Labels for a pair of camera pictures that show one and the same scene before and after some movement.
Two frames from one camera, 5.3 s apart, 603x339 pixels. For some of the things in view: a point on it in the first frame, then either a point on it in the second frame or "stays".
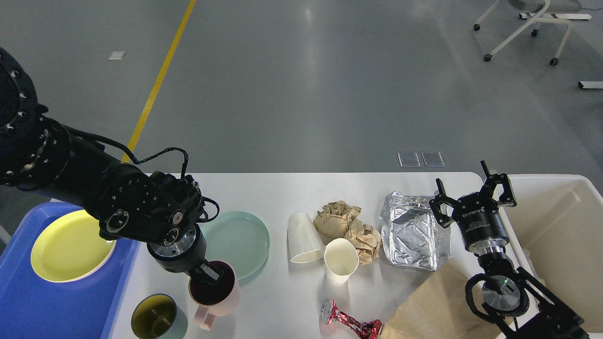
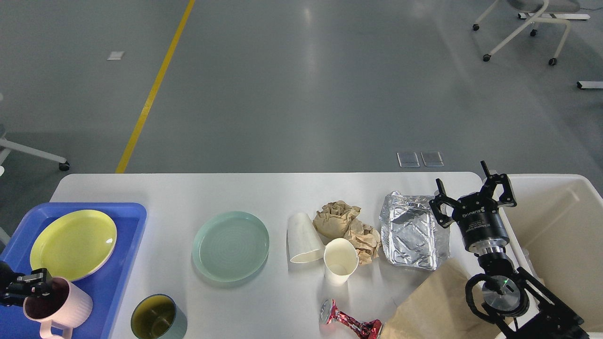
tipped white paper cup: [305, 243] stays
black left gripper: [184, 255] to [38, 284]
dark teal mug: [157, 316] stays
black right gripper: [482, 227] stays
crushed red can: [330, 314] stays
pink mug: [220, 300] to [66, 306]
